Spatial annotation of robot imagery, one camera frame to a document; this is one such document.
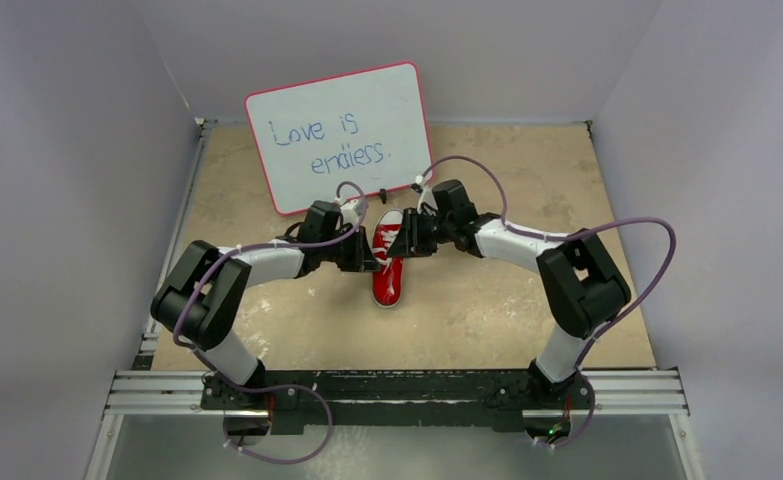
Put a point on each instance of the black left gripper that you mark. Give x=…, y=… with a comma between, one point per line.
x=361, y=259

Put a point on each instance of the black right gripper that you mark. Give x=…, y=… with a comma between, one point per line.
x=413, y=232

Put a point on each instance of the white shoelace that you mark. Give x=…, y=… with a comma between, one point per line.
x=384, y=237

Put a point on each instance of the red canvas sneaker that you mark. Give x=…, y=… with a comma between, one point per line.
x=387, y=283

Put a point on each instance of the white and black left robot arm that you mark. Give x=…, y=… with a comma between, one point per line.
x=199, y=300

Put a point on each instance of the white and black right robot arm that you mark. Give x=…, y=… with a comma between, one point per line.
x=584, y=288

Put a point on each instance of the pink framed whiteboard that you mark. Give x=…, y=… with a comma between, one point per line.
x=368, y=127

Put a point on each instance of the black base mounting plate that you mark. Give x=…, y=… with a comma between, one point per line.
x=499, y=399

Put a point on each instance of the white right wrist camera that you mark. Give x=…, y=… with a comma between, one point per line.
x=423, y=189

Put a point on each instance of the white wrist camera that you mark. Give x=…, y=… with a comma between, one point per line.
x=423, y=189
x=353, y=211

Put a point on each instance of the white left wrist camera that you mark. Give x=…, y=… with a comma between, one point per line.
x=353, y=211

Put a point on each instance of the aluminium frame rail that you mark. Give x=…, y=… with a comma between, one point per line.
x=617, y=392

